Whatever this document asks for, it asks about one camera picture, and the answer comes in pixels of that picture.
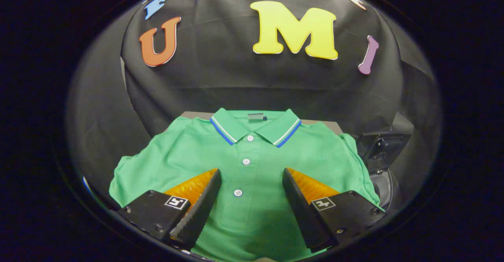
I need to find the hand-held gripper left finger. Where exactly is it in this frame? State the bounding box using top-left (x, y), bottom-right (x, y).
top-left (116, 168), bottom-right (222, 251)

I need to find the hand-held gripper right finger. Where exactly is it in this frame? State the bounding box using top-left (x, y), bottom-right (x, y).
top-left (282, 168), bottom-right (386, 253)

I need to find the green polo shirt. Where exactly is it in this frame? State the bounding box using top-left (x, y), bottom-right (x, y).
top-left (109, 108), bottom-right (384, 262)

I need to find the dark grey washing machine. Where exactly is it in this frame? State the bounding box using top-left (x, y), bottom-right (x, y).
top-left (368, 168), bottom-right (401, 211)

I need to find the dark washing machine lid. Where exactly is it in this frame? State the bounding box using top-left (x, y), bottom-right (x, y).
top-left (356, 131), bottom-right (412, 172)

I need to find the beige and grey cabinet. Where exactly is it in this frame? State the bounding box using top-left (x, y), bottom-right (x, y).
top-left (179, 111), bottom-right (344, 135)

